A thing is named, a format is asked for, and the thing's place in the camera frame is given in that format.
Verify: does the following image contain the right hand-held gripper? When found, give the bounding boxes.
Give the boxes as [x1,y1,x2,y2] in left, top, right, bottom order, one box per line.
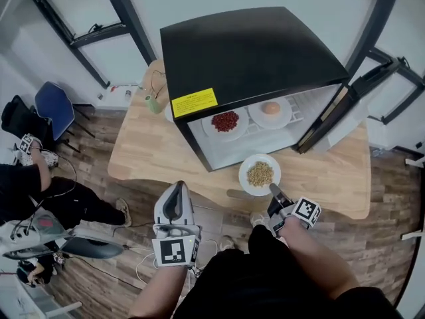
[267,183,323,239]

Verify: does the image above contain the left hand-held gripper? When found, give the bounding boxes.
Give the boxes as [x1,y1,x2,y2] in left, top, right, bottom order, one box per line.
[151,180,203,268]

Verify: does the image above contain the pile of beige grains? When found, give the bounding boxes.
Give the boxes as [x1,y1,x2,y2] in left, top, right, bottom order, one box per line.
[246,160,276,189]

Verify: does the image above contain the pile of red beans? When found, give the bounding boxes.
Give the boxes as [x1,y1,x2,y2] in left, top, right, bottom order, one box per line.
[211,110,240,134]

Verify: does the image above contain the black mini fridge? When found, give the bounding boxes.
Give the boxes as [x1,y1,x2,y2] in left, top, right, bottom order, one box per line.
[159,6,402,173]

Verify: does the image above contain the person's left forearm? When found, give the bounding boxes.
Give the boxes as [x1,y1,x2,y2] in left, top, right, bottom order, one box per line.
[127,264,189,319]

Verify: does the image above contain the person's right forearm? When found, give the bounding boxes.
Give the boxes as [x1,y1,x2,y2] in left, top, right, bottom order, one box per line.
[278,216,362,301]

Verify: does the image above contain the person's right shoe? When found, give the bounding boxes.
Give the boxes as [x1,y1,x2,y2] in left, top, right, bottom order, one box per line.
[249,211,267,228]

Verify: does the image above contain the person's shoe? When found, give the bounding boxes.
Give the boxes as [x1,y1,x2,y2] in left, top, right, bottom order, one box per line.
[218,234,236,251]
[249,211,267,228]

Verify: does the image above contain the person's left shoe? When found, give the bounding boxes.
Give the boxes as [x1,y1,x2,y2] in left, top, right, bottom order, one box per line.
[218,234,236,251]

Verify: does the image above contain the person's black clothing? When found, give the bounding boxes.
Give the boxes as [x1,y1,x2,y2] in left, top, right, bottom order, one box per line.
[172,224,405,319]

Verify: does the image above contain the white shell seat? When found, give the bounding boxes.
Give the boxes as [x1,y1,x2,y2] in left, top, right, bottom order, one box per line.
[61,237,124,261]

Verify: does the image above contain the pale green cup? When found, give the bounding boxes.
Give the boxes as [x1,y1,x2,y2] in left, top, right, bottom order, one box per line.
[145,93,162,115]

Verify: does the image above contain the patterned fabric bag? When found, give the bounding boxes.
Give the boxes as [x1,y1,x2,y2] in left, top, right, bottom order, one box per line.
[19,150,60,168]

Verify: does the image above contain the white backpack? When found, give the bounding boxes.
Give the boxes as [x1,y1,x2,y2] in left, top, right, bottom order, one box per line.
[0,207,72,262]

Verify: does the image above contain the blue chair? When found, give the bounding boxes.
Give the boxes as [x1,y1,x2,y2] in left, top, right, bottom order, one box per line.
[35,81,76,142]

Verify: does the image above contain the white shelf rack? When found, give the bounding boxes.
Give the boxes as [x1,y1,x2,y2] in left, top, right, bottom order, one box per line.
[0,277,83,319]

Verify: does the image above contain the black chair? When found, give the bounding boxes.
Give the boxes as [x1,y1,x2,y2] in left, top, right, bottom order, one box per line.
[1,94,38,142]

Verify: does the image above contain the black framed window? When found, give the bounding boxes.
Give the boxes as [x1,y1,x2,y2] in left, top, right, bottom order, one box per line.
[31,0,157,90]
[343,0,425,126]

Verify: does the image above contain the white floor cable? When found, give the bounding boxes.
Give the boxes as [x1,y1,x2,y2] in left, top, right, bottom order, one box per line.
[135,239,218,287]

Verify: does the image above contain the black power cord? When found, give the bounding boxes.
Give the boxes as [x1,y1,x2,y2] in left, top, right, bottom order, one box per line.
[150,69,167,96]

